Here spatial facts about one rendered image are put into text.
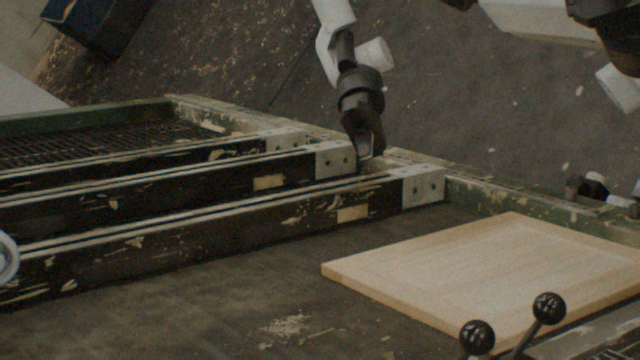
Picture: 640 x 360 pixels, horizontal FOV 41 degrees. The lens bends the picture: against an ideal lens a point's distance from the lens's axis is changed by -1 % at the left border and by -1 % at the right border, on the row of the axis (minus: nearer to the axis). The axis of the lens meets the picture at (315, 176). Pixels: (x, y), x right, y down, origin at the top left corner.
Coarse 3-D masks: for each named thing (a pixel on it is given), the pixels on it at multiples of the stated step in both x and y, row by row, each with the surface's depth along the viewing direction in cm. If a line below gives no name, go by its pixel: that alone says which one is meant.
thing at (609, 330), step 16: (592, 320) 116; (608, 320) 116; (624, 320) 116; (560, 336) 111; (576, 336) 111; (592, 336) 111; (608, 336) 111; (624, 336) 113; (528, 352) 107; (544, 352) 107; (560, 352) 107; (576, 352) 107; (592, 352) 108; (624, 352) 114
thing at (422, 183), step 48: (288, 192) 165; (336, 192) 166; (384, 192) 174; (432, 192) 182; (96, 240) 137; (144, 240) 141; (192, 240) 147; (240, 240) 153; (0, 288) 127; (48, 288) 132
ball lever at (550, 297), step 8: (536, 296) 96; (544, 296) 94; (552, 296) 94; (560, 296) 95; (536, 304) 95; (544, 304) 94; (552, 304) 94; (560, 304) 94; (536, 312) 94; (544, 312) 94; (552, 312) 93; (560, 312) 94; (536, 320) 96; (544, 320) 94; (552, 320) 94; (560, 320) 94; (536, 328) 97; (528, 336) 98; (520, 344) 99; (528, 344) 99; (512, 352) 100; (520, 352) 99
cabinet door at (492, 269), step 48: (432, 240) 154; (480, 240) 155; (528, 240) 155; (576, 240) 154; (384, 288) 132; (432, 288) 133; (480, 288) 133; (528, 288) 133; (576, 288) 133; (624, 288) 133
